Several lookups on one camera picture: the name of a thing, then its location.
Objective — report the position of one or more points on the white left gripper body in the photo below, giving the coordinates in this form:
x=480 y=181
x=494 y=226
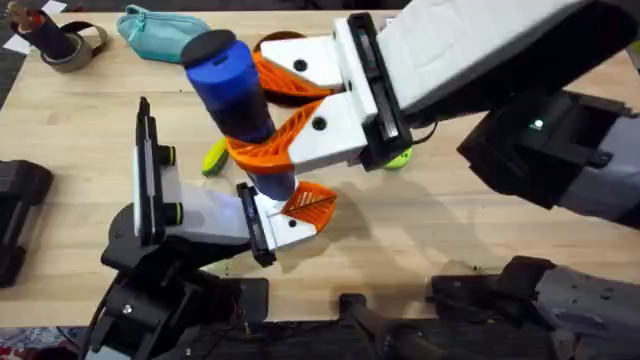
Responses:
x=210 y=215

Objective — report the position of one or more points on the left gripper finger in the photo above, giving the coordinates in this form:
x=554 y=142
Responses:
x=295 y=231
x=274 y=207

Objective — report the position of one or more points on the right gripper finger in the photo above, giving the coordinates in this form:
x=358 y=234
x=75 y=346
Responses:
x=330 y=135
x=310 y=57

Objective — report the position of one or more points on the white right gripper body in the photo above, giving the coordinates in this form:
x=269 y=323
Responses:
x=465 y=45

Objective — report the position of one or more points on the blue electric screwdriver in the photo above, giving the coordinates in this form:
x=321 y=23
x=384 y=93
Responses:
x=227 y=85

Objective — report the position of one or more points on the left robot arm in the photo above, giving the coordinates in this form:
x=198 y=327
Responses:
x=165 y=305

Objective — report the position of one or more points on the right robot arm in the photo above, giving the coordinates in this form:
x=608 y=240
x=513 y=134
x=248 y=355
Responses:
x=600 y=165

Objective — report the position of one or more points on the yellow-green toy vegetable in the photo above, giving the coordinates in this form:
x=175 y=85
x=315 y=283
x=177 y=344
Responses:
x=215 y=157

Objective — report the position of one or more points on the black upright wrist plate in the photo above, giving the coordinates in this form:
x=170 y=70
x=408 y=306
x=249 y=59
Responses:
x=149 y=175

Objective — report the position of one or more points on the green disc with holes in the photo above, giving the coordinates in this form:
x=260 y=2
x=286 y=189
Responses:
x=400 y=161

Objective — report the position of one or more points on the teal zip bag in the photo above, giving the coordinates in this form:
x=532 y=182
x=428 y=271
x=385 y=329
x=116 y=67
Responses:
x=155 y=35

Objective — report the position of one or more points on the black box-shaped device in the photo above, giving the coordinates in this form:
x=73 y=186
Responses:
x=20 y=200

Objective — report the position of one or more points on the grey tape roll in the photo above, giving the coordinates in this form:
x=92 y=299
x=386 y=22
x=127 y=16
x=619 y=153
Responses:
x=70 y=62

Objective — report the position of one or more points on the black pouch with tools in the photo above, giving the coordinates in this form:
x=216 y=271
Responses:
x=45 y=35

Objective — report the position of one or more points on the white paper sheet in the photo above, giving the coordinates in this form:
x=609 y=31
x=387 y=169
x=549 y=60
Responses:
x=17 y=44

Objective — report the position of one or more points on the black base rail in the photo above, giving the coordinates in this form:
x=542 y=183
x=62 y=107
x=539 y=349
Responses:
x=300 y=345

